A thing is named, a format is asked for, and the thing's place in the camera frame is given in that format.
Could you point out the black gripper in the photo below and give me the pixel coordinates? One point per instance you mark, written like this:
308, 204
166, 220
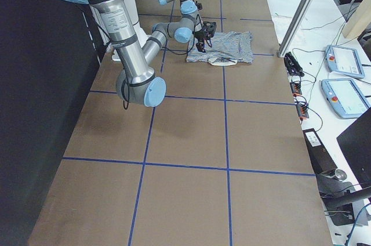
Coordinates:
200, 37

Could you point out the striped polo shirt white collar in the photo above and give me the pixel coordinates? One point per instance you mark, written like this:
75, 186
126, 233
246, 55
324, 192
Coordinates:
227, 49

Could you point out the black connector bundle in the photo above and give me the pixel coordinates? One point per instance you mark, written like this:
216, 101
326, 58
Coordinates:
292, 65

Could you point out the orange black terminal block strip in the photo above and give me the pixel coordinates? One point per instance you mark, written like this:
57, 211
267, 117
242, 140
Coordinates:
300, 101

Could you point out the upper blue teach pendant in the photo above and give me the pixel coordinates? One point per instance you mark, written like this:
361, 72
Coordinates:
344, 61

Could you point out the blue teach pendant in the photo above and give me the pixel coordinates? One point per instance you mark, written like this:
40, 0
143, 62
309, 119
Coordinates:
344, 61
344, 97

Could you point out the lower blue teach pendant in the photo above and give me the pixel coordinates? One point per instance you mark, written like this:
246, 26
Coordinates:
344, 97

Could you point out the wooden beam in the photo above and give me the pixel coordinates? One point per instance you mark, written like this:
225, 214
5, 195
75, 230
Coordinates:
358, 21

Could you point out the black box with white label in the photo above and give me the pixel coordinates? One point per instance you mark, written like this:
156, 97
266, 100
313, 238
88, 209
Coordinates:
321, 160

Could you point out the black monitor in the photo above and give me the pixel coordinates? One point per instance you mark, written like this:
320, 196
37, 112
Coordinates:
354, 143

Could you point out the silver round knob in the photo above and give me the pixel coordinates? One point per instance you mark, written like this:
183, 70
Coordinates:
340, 175

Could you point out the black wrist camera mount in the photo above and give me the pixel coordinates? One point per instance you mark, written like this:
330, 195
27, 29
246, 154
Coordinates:
209, 29

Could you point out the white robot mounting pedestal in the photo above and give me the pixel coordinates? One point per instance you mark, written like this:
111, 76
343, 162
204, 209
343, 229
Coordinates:
127, 33

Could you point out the aluminium frame post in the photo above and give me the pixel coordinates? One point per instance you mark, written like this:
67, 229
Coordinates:
294, 26

